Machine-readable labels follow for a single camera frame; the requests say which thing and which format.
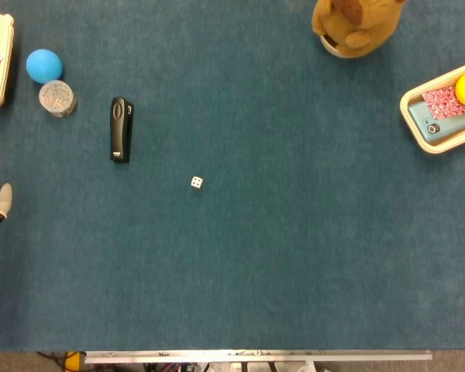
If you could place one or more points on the white die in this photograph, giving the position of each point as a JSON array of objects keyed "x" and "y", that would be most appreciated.
[{"x": 196, "y": 183}]

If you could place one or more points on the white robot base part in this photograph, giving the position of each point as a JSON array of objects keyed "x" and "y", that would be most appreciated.
[{"x": 255, "y": 367}]

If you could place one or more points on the clear round jar of clips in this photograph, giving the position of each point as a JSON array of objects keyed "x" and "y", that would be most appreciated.
[{"x": 57, "y": 97}]

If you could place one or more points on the black stapler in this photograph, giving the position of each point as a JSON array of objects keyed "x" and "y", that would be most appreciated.
[{"x": 119, "y": 128}]

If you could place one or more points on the blue ball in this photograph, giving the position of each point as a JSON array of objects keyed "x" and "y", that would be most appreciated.
[{"x": 43, "y": 66}]

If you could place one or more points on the yellow plastic object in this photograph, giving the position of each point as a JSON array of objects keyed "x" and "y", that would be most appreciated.
[{"x": 74, "y": 361}]

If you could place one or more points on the blue felt table cover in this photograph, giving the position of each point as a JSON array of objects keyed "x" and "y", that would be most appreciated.
[{"x": 275, "y": 232}]

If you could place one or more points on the white bowl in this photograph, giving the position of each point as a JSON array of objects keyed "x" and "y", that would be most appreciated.
[{"x": 329, "y": 48}]

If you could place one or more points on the brown plush toy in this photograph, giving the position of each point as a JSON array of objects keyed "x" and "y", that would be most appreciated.
[{"x": 356, "y": 23}]

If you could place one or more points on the cream open plastic tray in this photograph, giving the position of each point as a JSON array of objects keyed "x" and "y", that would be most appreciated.
[{"x": 408, "y": 124}]

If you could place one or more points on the light blue phone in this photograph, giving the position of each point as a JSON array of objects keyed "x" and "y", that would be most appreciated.
[{"x": 449, "y": 126}]

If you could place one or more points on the aluminium frame rail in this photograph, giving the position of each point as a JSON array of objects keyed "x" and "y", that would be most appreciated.
[{"x": 255, "y": 355}]

